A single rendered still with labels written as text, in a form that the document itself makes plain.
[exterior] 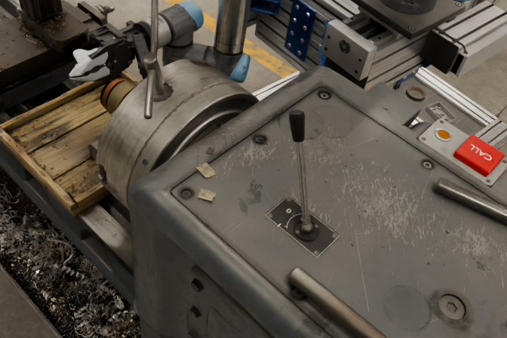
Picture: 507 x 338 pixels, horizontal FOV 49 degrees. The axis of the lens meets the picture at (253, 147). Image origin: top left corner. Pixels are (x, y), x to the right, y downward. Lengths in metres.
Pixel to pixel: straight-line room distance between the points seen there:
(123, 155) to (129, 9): 2.44
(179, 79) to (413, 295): 0.51
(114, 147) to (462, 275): 0.58
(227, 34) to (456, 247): 0.76
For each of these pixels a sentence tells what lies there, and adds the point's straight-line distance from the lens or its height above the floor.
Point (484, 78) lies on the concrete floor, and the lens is 3.42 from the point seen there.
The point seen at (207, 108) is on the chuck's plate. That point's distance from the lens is 0.93.
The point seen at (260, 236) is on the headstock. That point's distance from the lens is 0.74.
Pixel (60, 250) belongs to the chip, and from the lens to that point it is 1.56.
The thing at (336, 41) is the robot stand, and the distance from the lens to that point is 1.38.
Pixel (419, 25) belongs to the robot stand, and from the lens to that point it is 1.38.
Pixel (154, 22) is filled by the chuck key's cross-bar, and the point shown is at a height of 1.32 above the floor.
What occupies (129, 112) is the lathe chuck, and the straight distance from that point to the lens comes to 0.96.
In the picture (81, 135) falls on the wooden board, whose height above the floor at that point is 0.89.
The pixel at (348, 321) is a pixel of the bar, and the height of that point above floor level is 1.27.
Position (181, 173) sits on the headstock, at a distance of 0.80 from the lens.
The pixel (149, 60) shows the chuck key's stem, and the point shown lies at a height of 1.31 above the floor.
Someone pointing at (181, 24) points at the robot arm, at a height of 1.10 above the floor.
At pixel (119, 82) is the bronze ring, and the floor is 1.11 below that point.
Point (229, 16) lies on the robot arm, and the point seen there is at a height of 1.13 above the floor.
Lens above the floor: 1.87
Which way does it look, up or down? 47 degrees down
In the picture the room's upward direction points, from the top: 10 degrees clockwise
